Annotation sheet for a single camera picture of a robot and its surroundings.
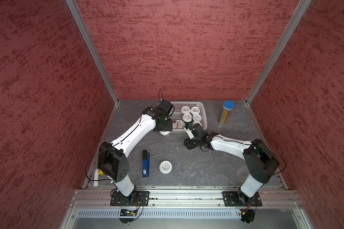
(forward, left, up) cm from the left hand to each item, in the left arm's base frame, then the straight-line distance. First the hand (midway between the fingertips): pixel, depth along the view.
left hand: (164, 130), depth 83 cm
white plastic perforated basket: (+25, -7, -15) cm, 30 cm away
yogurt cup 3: (+24, -21, -9) cm, 33 cm away
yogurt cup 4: (+18, -22, -11) cm, 31 cm away
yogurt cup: (-18, -1, -11) cm, 21 cm away
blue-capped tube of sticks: (+18, -41, +3) cm, 45 cm away
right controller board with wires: (-40, -44, -16) cm, 61 cm away
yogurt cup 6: (+24, -14, -9) cm, 29 cm away
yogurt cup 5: (+12, -20, -9) cm, 25 cm away
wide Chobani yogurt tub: (+12, -9, -11) cm, 18 cm away
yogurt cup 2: (-2, 0, -1) cm, 2 cm away
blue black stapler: (-16, +11, -13) cm, 23 cm away
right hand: (-2, -15, -13) cm, 20 cm away
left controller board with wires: (-39, +20, -19) cm, 48 cm away
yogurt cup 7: (+18, -15, -11) cm, 26 cm away
